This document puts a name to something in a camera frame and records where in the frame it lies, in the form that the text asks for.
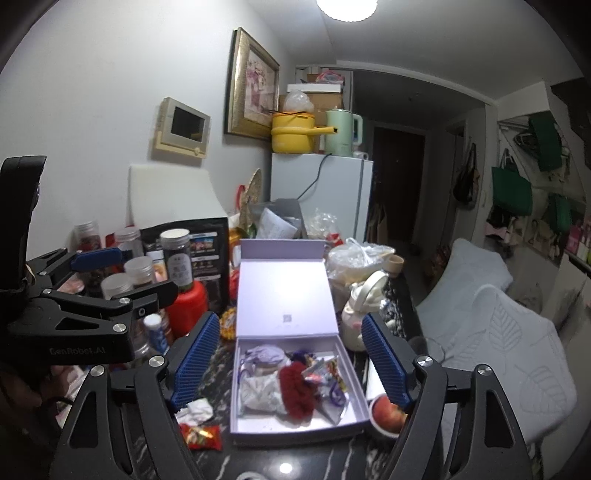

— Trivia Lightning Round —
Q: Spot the purple satin drawstring pouch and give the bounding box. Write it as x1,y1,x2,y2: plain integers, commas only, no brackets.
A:
242,344,290,376

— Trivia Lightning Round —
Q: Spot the red fuzzy soft object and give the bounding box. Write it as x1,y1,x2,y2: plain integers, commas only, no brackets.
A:
279,361,315,422

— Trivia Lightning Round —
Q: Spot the brown grain jar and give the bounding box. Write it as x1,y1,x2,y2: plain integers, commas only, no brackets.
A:
123,256,155,287

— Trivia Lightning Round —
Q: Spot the metal bowl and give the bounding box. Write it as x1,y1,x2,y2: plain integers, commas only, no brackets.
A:
370,394,407,439

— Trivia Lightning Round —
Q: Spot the red apple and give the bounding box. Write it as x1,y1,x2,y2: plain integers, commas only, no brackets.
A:
372,395,407,434

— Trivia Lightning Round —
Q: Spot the red plastic canister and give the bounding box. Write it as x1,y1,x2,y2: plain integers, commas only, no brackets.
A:
165,280,208,339

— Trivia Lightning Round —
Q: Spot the yellow honeycomb snack pack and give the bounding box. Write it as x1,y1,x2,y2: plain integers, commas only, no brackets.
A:
219,307,236,341

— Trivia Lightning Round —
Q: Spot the dark label jar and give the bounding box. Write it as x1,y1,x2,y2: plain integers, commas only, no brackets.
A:
159,228,193,293

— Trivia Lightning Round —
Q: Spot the crumpled white tissue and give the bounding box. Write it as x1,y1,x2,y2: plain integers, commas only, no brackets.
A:
175,398,214,427

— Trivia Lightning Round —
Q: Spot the gold patterned pouch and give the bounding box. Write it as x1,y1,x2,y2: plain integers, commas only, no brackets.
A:
312,357,348,393

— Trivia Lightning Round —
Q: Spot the red snack packet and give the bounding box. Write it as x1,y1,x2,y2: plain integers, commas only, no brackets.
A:
179,424,222,451

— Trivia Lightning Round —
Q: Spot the black snack bag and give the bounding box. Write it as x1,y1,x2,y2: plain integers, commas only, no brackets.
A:
140,217,229,315

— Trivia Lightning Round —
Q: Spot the cream cartoon water bottle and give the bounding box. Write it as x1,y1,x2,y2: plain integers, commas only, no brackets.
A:
339,270,389,352

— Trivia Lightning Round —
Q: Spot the light blue quilted sofa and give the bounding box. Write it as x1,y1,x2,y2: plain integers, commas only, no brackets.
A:
413,237,579,478

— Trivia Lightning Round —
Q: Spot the lavender gift box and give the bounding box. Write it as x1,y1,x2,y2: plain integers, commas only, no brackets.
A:
229,240,370,448

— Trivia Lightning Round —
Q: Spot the clear plastic bag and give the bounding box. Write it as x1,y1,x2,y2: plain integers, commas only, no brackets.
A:
325,238,396,285

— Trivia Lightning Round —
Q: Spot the white mini fridge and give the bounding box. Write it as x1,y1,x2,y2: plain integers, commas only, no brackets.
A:
270,154,374,242

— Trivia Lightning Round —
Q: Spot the yellow enamel pot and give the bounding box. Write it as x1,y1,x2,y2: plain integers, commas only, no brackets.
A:
270,111,338,155

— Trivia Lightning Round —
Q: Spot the green tote bag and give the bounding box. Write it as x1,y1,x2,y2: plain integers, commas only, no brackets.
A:
492,149,533,217

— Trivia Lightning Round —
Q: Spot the gold framed picture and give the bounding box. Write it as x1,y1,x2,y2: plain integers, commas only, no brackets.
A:
224,27,280,140

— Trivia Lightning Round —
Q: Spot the green electric kettle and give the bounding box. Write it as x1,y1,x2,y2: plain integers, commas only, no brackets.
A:
325,109,363,157

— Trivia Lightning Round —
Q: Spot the wall intercom panel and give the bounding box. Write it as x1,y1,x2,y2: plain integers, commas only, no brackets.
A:
154,97,211,159

